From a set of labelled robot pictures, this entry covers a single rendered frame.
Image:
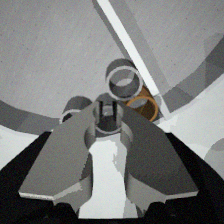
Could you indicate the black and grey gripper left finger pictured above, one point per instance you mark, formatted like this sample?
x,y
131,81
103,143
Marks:
x,y
56,167

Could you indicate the grey metal bushing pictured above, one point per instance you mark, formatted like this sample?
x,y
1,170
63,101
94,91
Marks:
x,y
107,125

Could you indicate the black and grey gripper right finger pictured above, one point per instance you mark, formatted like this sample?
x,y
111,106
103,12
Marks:
x,y
161,168

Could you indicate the bronze bushing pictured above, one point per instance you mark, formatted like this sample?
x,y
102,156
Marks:
x,y
150,109

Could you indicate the grey metal sleeve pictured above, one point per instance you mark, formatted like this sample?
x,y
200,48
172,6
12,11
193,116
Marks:
x,y
75,104
127,92

